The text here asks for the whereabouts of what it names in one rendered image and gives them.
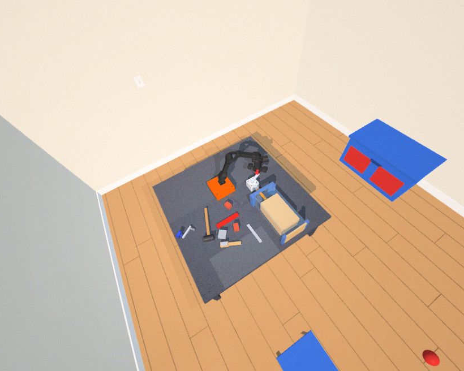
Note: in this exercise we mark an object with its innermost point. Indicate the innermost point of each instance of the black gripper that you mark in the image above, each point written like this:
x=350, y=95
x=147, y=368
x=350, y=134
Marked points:
x=257, y=167

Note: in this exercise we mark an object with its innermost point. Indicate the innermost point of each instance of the hammer with wooden handle and black head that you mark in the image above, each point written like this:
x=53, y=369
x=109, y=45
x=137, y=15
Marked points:
x=208, y=237

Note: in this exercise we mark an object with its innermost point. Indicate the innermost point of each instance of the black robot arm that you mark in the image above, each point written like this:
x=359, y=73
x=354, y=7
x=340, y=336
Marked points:
x=255, y=156

